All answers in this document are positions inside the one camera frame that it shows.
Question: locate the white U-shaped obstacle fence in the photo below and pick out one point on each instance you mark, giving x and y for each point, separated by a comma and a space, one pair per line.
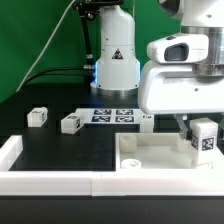
79, 183

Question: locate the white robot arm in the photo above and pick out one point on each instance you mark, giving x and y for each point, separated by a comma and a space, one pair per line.
119, 72

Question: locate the white sheet with tags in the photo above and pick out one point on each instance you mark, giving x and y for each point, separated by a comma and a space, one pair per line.
112, 116

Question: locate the white square tabletop part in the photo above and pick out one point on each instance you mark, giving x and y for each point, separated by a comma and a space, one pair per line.
157, 153

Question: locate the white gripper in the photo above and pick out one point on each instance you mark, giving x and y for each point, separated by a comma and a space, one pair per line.
169, 84

